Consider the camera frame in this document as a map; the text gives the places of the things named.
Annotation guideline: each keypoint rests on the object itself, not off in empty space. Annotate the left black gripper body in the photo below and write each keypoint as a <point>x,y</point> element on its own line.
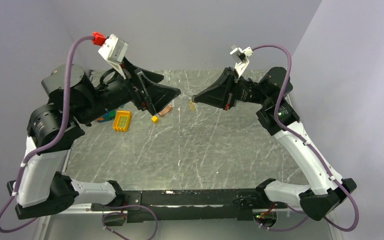
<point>116,92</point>

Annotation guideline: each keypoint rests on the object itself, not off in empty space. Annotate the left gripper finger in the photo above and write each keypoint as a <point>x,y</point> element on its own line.
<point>155,96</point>
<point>131,68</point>

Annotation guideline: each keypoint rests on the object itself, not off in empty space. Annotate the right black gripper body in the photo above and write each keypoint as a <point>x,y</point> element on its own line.
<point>247,90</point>

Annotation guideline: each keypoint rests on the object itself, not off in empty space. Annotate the yellow key tag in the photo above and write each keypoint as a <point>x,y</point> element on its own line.
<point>191,105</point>

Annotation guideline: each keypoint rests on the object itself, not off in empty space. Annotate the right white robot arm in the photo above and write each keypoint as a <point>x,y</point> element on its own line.
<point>326,188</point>

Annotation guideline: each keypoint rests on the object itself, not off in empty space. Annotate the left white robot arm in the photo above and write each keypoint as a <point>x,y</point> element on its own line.
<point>53,128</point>

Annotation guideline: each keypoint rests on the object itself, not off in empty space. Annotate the tan curved block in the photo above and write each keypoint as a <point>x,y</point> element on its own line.
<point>165,111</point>

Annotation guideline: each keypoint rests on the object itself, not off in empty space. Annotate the small yellow cube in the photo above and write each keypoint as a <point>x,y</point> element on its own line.
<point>154,119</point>

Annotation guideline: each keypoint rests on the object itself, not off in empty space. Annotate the green lego brick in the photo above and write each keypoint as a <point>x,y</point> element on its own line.
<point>112,114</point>

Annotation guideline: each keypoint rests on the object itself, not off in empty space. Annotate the yellow window toy block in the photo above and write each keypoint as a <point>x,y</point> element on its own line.
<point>121,121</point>

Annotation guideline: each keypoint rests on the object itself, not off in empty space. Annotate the blue lego brick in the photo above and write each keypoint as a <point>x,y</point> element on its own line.
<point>104,118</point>

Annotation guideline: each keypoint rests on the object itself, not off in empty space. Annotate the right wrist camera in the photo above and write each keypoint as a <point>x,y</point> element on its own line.
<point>241,57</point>

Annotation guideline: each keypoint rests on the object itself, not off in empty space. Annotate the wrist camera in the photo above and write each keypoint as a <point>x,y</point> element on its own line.
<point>241,57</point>
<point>112,49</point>

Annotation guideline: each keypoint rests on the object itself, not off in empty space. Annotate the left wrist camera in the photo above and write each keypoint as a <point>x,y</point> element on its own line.
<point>112,49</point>

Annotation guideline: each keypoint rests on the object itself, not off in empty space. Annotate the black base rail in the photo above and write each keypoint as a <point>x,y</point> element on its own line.
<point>242,204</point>

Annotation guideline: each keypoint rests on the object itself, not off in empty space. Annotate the aluminium frame rail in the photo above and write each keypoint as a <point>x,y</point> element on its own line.
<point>76,223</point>

